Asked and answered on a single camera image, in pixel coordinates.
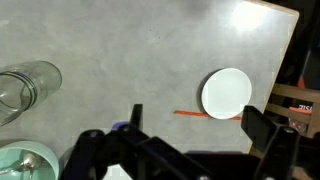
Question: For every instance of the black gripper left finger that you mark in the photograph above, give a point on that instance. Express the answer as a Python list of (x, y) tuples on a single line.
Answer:
[(142, 157)]

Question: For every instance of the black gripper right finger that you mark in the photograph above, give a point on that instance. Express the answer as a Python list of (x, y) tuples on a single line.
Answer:
[(277, 143)]

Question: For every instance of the lime green bowl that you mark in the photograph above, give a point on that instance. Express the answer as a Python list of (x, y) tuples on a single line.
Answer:
[(11, 155)]

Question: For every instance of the metal spoon in bowl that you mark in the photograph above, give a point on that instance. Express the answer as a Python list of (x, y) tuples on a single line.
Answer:
[(30, 161)]

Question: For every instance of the orange straw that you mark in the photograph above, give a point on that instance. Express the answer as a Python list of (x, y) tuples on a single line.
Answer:
[(200, 114)]

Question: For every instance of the white plate near straw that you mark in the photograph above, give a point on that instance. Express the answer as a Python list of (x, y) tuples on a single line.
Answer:
[(225, 93)]

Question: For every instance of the clear glass jar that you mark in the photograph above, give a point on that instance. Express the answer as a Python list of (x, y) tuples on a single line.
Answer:
[(24, 86)]

